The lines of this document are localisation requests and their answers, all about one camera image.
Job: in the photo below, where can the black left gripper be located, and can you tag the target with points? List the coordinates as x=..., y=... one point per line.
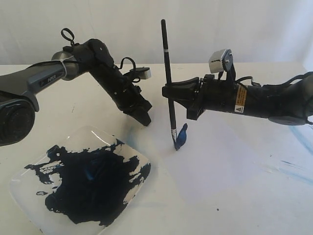
x=125, y=93

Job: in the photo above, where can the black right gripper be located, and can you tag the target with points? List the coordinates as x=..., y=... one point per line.
x=200, y=94

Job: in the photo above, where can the white paper sheet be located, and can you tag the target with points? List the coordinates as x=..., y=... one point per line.
x=215, y=169

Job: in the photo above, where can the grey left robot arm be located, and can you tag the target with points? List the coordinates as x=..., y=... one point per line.
x=18, y=90

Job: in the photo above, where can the black paintbrush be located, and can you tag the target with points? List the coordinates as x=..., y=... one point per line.
x=168, y=85

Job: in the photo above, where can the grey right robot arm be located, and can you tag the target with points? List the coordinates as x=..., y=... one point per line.
x=289, y=103

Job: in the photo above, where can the white square paint plate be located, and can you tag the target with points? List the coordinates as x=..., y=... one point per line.
x=80, y=185

